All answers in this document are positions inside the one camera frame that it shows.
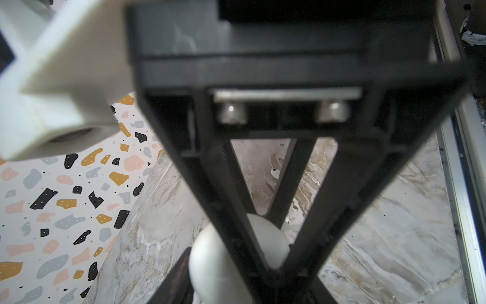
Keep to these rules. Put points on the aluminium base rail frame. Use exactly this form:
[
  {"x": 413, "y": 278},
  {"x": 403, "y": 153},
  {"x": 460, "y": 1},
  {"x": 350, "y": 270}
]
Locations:
[{"x": 462, "y": 149}]

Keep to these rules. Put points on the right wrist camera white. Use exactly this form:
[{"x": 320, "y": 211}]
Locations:
[{"x": 69, "y": 66}]

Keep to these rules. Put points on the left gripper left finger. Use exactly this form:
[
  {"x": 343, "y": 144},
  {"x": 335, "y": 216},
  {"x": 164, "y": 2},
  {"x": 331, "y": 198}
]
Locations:
[{"x": 176, "y": 287}]

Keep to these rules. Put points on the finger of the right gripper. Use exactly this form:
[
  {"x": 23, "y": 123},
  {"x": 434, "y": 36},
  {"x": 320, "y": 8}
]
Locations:
[
  {"x": 215, "y": 178},
  {"x": 362, "y": 167}
]

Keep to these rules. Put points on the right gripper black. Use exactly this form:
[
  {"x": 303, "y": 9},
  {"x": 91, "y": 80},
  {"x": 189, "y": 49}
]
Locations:
[{"x": 288, "y": 68}]

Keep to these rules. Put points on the white earbud charging case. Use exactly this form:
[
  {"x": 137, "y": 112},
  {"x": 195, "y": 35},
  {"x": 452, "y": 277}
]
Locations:
[{"x": 213, "y": 274}]

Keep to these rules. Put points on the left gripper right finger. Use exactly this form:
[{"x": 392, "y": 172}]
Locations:
[{"x": 318, "y": 294}]

